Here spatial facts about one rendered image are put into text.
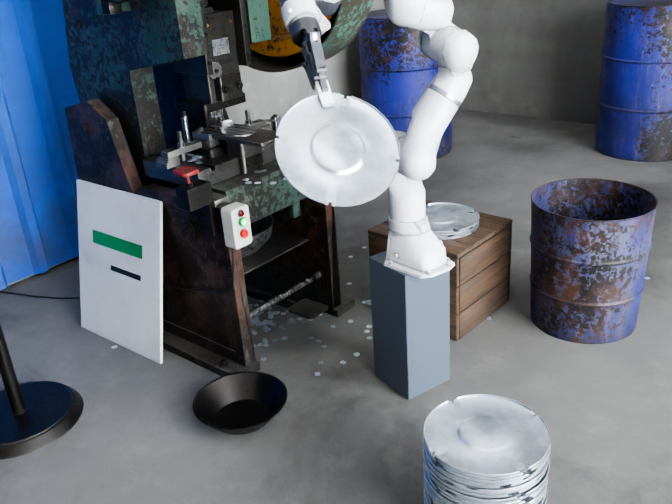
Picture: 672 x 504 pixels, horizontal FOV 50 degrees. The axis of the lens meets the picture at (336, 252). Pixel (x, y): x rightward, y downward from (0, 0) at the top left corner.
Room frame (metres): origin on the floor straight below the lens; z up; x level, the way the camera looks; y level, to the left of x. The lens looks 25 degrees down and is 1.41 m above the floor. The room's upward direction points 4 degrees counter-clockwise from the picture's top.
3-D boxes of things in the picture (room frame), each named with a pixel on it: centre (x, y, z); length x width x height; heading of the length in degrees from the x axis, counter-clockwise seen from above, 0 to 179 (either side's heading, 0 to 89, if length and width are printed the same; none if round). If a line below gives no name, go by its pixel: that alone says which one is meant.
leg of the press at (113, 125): (2.40, 0.68, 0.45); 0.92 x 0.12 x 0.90; 49
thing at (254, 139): (2.39, 0.26, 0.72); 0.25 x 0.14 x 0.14; 49
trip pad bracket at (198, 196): (2.12, 0.43, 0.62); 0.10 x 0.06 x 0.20; 139
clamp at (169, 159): (2.38, 0.51, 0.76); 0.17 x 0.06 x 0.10; 139
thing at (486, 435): (1.34, -0.32, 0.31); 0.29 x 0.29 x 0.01
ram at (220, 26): (2.48, 0.36, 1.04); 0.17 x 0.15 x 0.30; 49
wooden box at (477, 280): (2.49, -0.40, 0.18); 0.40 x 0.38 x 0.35; 46
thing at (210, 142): (2.51, 0.39, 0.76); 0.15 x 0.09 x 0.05; 139
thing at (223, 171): (2.51, 0.39, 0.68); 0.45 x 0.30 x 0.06; 139
